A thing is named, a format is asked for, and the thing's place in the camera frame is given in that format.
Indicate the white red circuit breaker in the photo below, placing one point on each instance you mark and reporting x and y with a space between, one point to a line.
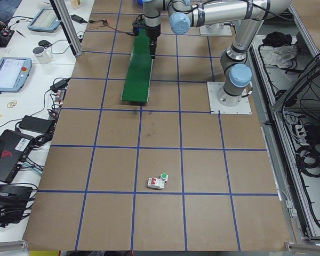
156 183

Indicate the black laptop computer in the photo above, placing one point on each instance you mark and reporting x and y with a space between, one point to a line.
14 148

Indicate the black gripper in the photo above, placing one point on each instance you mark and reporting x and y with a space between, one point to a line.
152 33

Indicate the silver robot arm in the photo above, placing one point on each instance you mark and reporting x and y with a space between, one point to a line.
251 14
160 8

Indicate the white mug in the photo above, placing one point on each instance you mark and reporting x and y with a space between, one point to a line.
42 55

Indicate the blue teach pendant near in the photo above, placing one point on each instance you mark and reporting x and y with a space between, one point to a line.
13 73

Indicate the aluminium frame post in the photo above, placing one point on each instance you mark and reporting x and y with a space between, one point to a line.
68 28

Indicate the green push button switch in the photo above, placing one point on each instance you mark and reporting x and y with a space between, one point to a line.
164 177

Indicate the green conveyor belt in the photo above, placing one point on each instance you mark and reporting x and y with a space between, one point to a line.
137 83

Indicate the black power adapter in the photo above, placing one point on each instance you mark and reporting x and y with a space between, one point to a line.
36 124

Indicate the blue teach pendant far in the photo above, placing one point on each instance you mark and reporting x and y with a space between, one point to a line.
45 21

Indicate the blue teach pendant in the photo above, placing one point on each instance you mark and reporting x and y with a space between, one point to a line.
13 73
45 21

